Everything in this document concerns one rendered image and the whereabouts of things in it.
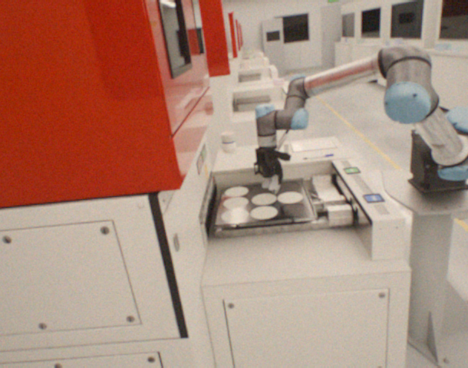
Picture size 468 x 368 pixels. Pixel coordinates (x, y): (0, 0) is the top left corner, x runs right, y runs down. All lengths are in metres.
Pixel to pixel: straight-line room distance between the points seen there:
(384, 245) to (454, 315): 1.03
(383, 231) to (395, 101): 0.38
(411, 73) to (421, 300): 1.17
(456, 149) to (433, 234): 0.51
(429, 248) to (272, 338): 0.86
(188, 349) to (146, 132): 0.57
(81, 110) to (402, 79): 0.82
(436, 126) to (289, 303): 0.69
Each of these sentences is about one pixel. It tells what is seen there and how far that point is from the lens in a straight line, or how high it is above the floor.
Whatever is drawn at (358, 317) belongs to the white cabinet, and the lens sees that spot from 1.26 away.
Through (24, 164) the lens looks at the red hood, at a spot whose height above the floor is 1.32.
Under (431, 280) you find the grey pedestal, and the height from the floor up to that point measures 0.39.
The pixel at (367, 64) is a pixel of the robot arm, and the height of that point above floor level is 1.38.
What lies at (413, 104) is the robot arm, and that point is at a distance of 1.10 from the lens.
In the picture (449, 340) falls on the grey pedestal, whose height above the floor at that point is 0.01.
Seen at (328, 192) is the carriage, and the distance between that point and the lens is 1.51.
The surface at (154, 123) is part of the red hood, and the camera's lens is 0.73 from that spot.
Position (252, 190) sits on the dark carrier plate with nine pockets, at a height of 0.90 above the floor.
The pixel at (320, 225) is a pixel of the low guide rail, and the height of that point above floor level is 0.84.
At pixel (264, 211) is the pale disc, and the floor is 0.90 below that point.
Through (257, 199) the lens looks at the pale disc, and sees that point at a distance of 1.43.
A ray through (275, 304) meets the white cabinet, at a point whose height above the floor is 0.73.
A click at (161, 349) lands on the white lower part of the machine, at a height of 0.79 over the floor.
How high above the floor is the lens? 1.51
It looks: 22 degrees down
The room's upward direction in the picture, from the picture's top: 7 degrees counter-clockwise
